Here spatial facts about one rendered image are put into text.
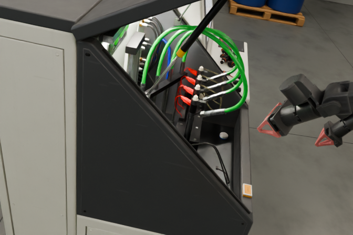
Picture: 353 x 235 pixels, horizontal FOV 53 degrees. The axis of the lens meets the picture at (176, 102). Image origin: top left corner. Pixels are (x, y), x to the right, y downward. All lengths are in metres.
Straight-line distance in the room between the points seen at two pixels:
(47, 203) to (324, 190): 2.16
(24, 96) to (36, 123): 0.09
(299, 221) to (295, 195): 0.23
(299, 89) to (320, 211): 1.90
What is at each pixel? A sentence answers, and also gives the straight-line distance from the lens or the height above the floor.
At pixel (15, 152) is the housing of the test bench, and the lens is 1.23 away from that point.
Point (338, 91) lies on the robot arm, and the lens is 0.96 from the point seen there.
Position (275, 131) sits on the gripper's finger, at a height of 1.26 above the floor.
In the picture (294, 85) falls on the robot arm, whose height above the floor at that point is 1.42.
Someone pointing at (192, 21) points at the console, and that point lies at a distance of 1.57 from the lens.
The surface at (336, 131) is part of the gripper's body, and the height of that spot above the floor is 1.09.
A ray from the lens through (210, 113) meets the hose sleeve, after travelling 1.21.
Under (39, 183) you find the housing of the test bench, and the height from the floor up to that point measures 0.91.
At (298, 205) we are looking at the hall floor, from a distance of 2.76.
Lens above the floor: 1.84
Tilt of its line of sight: 33 degrees down
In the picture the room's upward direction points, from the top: 11 degrees clockwise
